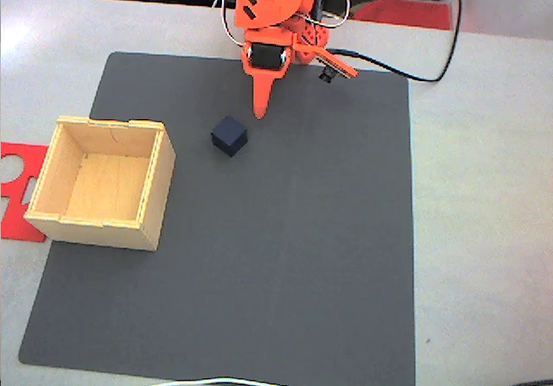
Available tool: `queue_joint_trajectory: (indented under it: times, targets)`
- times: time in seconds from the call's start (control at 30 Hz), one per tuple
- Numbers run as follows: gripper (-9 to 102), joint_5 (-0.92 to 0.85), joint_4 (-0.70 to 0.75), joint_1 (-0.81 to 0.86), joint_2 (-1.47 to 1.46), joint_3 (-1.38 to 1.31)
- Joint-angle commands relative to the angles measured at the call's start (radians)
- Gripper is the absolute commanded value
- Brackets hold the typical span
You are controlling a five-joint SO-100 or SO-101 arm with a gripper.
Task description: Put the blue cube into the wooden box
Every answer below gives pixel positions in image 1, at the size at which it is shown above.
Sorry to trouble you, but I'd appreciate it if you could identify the black camera cable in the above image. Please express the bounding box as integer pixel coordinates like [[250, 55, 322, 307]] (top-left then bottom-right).
[[326, 0, 462, 84]]

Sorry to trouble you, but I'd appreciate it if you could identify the blue cube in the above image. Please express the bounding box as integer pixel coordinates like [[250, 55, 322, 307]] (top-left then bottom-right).
[[210, 116, 249, 158]]

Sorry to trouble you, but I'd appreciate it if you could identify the wooden box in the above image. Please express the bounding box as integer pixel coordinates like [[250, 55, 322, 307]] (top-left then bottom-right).
[[23, 115, 177, 253]]

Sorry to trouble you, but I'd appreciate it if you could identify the red sheet with cutouts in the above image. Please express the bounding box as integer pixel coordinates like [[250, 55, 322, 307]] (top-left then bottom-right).
[[0, 142, 49, 244]]

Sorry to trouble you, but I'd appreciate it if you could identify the red flat sheet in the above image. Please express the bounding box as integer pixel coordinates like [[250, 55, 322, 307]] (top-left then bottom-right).
[[352, 0, 453, 31]]

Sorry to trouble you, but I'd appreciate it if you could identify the gripper camera on orange mount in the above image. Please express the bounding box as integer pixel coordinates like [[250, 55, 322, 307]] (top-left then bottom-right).
[[293, 42, 359, 85]]

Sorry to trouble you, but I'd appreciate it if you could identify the dark grey mat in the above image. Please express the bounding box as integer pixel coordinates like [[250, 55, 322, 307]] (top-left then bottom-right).
[[17, 51, 416, 386]]

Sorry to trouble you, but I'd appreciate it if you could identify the white cable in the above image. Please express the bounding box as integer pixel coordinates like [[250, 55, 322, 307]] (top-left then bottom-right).
[[146, 376, 287, 386]]

